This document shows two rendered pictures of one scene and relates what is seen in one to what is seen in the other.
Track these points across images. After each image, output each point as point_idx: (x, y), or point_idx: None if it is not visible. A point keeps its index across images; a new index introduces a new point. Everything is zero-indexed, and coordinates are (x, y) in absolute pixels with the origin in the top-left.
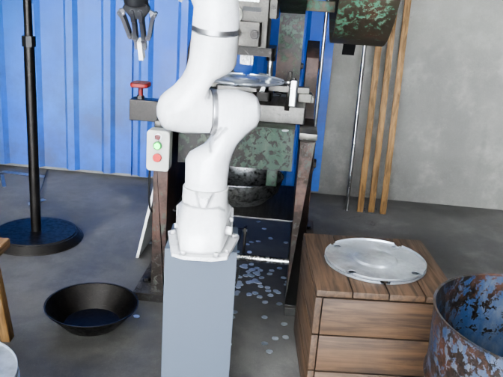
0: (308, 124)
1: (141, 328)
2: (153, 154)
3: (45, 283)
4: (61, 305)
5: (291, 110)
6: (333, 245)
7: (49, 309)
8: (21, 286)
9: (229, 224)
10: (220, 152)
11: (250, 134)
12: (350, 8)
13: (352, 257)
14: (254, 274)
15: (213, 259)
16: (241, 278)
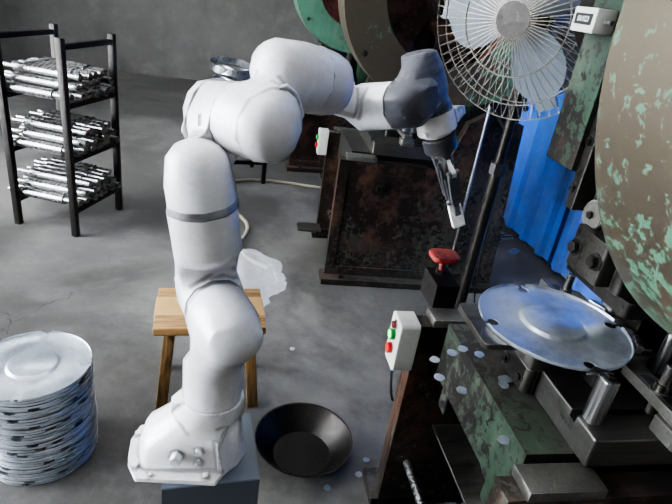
0: (662, 484)
1: (305, 499)
2: (390, 340)
3: (358, 396)
4: (307, 418)
5: (577, 424)
6: None
7: (289, 411)
8: (343, 383)
9: (200, 457)
10: (187, 363)
11: (487, 405)
12: (641, 294)
13: None
14: None
15: (129, 466)
16: None
